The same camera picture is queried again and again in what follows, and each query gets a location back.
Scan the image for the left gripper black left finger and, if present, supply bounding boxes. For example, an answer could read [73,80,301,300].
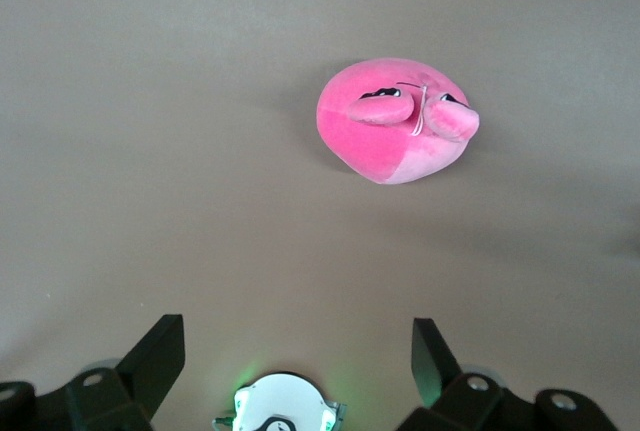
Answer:
[0,314,186,431]

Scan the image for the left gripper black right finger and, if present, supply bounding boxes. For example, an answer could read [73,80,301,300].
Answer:
[397,318,619,431]

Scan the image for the round hot pink plush toy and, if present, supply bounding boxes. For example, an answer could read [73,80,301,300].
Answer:
[316,56,481,187]

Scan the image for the brown table mat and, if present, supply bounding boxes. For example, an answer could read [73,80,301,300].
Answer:
[0,0,640,431]

